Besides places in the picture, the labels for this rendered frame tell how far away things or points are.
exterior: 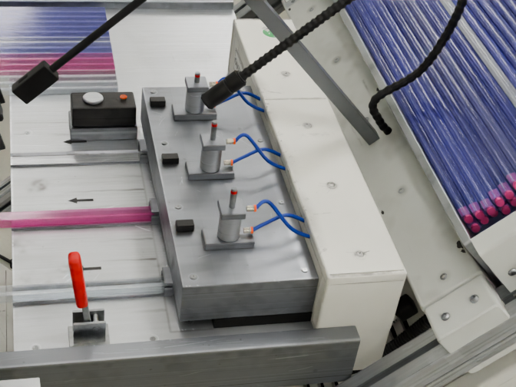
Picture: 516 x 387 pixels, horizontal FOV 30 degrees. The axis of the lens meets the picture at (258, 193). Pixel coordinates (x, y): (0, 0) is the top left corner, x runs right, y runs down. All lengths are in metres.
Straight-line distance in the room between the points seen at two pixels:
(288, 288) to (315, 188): 0.13
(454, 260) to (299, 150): 0.22
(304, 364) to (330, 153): 0.24
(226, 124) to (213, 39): 0.30
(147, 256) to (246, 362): 0.17
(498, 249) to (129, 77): 0.60
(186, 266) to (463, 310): 0.27
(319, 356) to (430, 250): 0.15
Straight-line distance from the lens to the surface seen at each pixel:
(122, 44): 1.37
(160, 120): 1.11
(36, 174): 1.13
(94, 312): 0.93
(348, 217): 0.98
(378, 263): 0.94
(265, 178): 1.04
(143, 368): 0.92
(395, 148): 1.09
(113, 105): 1.16
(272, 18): 0.99
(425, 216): 1.01
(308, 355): 0.95
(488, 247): 0.90
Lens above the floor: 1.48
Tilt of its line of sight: 15 degrees down
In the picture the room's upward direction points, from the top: 55 degrees clockwise
